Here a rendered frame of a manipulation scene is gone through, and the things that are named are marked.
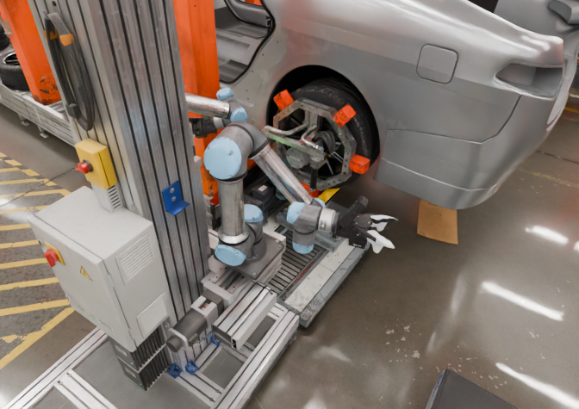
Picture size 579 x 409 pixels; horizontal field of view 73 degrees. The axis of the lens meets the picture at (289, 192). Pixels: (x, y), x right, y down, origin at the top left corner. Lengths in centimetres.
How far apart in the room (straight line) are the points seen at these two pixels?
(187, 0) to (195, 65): 29
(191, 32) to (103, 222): 104
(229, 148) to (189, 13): 95
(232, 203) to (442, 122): 113
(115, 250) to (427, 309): 200
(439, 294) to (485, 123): 128
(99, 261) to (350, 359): 159
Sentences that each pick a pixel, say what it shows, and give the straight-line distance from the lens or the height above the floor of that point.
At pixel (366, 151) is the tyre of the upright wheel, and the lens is 225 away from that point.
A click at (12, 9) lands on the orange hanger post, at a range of 372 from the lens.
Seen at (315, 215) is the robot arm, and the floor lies 125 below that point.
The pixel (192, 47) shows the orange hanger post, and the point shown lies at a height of 144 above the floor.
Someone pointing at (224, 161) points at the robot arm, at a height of 141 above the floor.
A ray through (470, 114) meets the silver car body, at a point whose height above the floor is 129.
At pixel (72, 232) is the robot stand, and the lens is 135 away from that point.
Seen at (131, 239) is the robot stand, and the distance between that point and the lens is 127.
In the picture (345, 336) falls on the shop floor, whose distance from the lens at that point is 248.
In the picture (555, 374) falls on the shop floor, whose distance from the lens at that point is 281.
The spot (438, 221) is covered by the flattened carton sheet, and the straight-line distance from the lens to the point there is 334.
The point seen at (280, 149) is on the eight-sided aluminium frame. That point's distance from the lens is 250.
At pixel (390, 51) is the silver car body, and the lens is 201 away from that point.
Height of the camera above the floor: 208
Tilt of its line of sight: 39 degrees down
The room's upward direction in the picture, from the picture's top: 3 degrees clockwise
